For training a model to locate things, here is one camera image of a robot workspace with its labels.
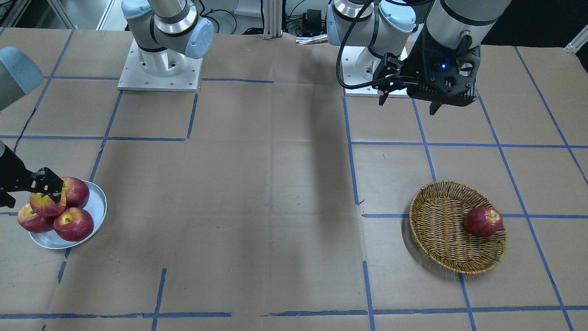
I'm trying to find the red apple in basket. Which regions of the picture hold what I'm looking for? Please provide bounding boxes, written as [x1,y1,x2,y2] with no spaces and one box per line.
[464,207,503,238]

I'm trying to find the light blue plate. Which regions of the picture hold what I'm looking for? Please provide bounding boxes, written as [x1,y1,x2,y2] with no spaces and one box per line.
[29,181,107,250]

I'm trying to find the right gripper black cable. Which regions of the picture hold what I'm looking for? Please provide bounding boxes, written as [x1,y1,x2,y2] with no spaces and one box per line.
[13,107,38,153]

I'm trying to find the red apple plate front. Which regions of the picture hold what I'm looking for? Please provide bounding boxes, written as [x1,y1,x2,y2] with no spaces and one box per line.
[53,207,94,242]

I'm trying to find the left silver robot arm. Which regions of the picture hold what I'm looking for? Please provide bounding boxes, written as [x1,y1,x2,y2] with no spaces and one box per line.
[326,0,510,115]

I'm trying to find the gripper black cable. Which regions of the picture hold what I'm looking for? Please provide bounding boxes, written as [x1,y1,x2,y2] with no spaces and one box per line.
[13,107,38,153]
[335,0,405,90]

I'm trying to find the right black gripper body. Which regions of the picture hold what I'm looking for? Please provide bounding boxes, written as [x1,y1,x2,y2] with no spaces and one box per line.
[0,141,33,208]

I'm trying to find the woven wicker basket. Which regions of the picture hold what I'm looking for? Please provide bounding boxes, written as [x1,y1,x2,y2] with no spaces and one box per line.
[409,181,508,274]

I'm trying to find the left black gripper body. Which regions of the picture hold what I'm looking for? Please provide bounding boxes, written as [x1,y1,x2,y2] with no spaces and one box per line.
[373,29,481,107]

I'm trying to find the red yellow apple carried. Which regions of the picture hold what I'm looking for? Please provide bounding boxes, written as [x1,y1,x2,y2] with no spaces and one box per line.
[29,191,67,217]

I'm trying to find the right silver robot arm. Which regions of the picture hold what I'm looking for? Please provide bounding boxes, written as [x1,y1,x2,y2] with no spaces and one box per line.
[0,0,215,208]

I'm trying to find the red apple plate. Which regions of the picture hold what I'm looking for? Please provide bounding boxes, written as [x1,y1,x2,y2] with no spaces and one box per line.
[61,177,90,209]
[17,203,56,234]
[53,207,94,242]

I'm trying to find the red apple plate back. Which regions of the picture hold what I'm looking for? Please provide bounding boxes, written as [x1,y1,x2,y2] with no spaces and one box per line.
[61,177,90,209]

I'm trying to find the aluminium frame post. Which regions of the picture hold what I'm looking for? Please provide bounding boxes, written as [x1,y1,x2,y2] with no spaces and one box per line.
[260,0,285,40]

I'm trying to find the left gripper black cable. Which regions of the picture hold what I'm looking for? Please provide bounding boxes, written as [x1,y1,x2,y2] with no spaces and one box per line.
[335,0,405,90]

